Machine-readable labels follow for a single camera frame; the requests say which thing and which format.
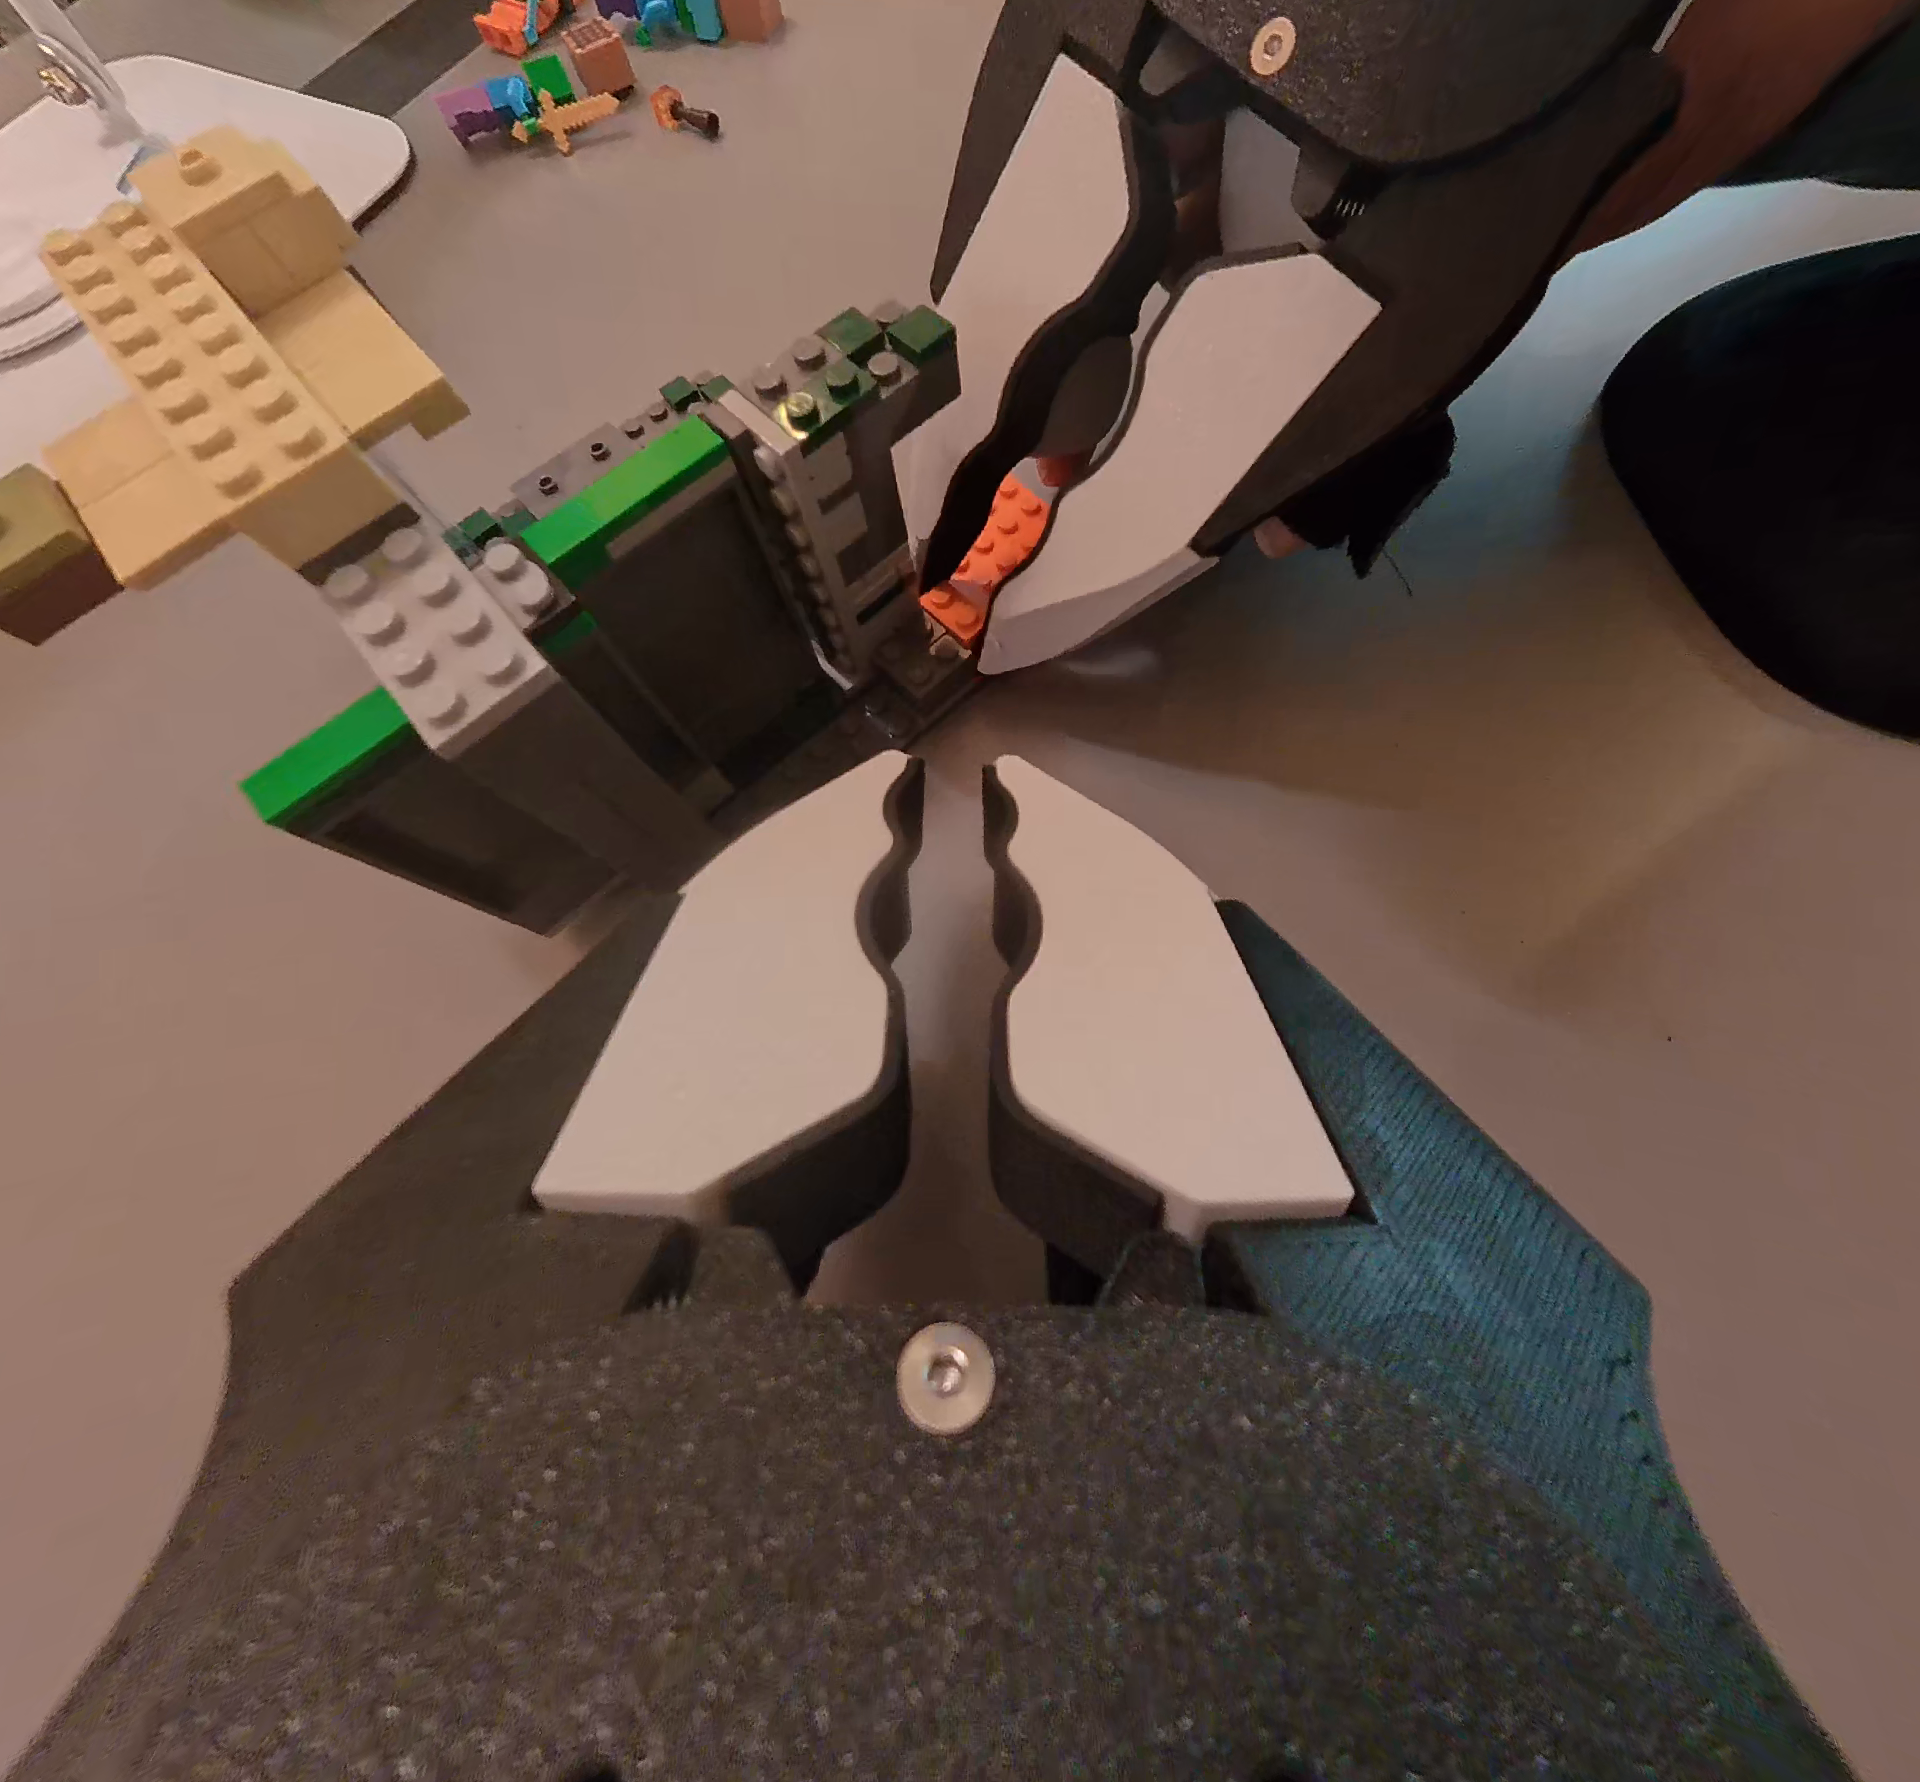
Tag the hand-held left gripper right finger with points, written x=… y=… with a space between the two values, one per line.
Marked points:
x=1155 y=1048

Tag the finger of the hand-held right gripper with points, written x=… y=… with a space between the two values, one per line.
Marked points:
x=1244 y=387
x=1035 y=237

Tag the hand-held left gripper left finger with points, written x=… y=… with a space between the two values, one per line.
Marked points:
x=736 y=1048

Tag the brick building model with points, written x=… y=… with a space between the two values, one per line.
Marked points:
x=601 y=581

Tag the person's right forearm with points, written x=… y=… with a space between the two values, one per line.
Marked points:
x=1845 y=42

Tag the person's right hand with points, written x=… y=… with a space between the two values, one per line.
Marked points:
x=1694 y=102

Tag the small brick torch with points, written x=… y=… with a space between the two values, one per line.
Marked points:
x=687 y=114

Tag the pile of small brick figures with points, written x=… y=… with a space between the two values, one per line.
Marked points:
x=601 y=26

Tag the black mesh office chair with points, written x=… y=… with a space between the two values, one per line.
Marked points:
x=1770 y=490

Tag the white book stand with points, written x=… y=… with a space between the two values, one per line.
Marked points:
x=300 y=139

